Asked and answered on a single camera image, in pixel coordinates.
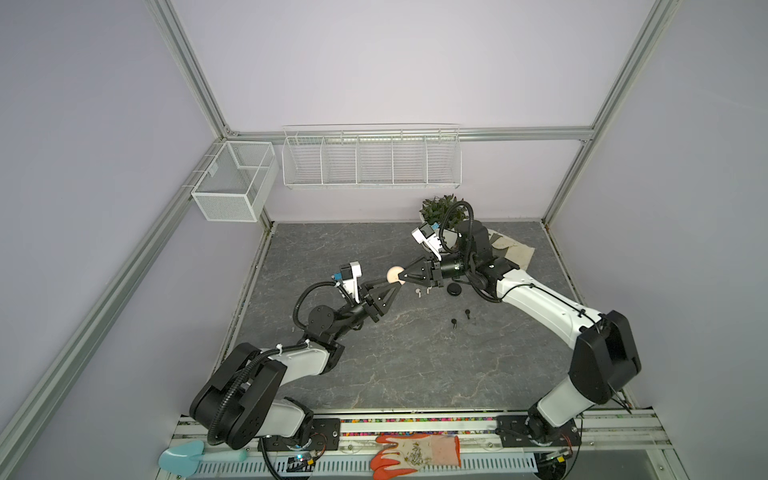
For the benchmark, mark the white wire shelf basket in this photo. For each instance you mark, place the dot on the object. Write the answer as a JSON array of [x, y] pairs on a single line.
[[372, 156]]

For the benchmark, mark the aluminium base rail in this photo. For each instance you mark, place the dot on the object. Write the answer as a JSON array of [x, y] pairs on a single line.
[[355, 431]]

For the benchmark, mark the black earbud charging case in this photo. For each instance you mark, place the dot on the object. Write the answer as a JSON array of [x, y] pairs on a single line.
[[454, 289]]

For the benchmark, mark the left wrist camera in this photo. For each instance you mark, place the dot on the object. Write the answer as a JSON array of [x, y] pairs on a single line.
[[347, 280]]

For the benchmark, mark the pink earbud charging case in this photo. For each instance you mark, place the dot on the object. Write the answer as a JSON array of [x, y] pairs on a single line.
[[393, 273]]

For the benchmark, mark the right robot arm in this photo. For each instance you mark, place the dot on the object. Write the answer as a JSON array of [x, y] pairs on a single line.
[[604, 354]]

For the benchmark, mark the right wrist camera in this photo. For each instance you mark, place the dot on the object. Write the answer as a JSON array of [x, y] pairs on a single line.
[[428, 238]]

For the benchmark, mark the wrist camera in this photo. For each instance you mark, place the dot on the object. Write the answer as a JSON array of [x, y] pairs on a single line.
[[428, 238], [347, 280]]

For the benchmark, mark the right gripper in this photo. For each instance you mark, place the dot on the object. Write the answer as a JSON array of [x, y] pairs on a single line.
[[430, 278]]

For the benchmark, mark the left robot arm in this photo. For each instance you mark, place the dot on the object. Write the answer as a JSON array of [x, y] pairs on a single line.
[[240, 403]]

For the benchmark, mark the potted green plant white pot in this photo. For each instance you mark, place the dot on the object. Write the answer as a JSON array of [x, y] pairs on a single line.
[[445, 212]]

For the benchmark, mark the red white work glove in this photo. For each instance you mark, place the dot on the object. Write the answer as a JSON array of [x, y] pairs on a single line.
[[404, 455]]

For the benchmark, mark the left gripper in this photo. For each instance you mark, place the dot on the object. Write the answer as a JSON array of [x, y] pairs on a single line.
[[371, 303]]

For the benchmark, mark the teal plastic scoop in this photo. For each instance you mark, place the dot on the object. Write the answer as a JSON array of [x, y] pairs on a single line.
[[184, 460]]

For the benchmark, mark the beige gardening glove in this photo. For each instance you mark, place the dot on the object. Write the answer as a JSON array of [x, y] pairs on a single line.
[[511, 249]]

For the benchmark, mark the white mesh box basket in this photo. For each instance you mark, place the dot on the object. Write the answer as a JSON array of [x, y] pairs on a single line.
[[237, 182]]

